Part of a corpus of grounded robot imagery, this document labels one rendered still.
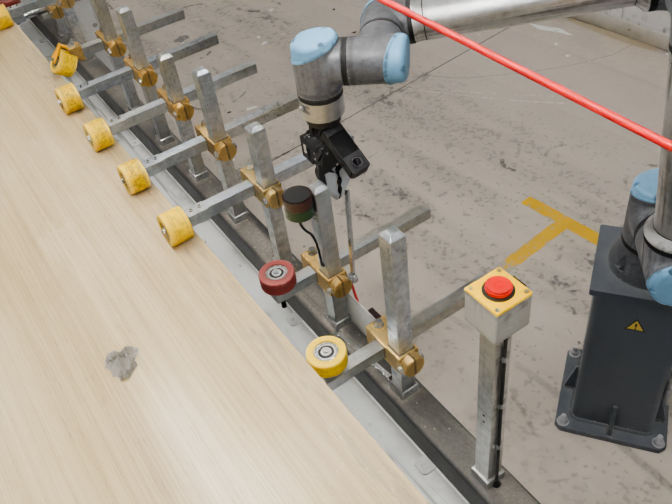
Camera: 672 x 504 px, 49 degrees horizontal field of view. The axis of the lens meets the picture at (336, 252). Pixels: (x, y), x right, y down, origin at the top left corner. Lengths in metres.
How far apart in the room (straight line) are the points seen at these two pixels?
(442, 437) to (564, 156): 2.06
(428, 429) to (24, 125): 1.48
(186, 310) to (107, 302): 0.19
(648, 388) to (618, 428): 0.22
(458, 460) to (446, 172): 1.96
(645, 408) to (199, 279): 1.35
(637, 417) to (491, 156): 1.46
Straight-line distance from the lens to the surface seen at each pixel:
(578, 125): 3.61
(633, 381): 2.25
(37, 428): 1.52
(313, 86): 1.42
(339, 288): 1.62
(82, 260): 1.80
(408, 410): 1.59
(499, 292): 1.08
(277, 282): 1.58
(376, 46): 1.40
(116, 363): 1.52
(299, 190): 1.47
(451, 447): 1.54
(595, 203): 3.17
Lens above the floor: 2.02
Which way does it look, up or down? 43 degrees down
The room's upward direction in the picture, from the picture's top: 9 degrees counter-clockwise
